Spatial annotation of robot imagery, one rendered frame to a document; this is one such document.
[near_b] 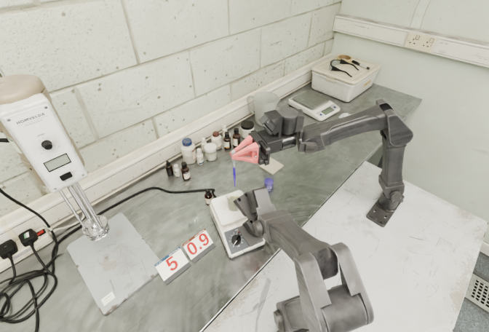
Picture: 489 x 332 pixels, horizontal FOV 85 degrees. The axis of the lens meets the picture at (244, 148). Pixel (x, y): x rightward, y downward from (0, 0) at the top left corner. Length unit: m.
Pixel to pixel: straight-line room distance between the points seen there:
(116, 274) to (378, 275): 0.81
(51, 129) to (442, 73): 1.88
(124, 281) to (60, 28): 0.76
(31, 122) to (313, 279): 0.55
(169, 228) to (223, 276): 0.26
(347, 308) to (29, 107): 0.62
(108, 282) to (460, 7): 1.97
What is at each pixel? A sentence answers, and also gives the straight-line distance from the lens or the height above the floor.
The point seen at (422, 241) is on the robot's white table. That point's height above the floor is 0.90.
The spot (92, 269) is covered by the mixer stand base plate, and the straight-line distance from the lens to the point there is 1.04.
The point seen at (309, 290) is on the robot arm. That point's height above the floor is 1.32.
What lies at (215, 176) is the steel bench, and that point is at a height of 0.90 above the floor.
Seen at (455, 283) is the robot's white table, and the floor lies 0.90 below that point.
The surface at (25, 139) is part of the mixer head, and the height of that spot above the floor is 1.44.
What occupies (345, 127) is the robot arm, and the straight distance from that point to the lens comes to 0.83.
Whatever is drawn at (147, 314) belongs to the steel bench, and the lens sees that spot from 0.93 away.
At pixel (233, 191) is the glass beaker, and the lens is 0.93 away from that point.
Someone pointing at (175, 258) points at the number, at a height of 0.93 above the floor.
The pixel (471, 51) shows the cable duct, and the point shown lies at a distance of 1.87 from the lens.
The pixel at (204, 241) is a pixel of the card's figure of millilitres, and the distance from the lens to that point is 0.97.
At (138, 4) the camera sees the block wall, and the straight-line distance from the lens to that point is 1.05.
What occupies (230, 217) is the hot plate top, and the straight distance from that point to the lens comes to 0.93.
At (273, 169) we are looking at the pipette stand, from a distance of 1.20.
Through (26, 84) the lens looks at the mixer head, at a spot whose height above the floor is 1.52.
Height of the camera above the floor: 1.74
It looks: 40 degrees down
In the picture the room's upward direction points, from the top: straight up
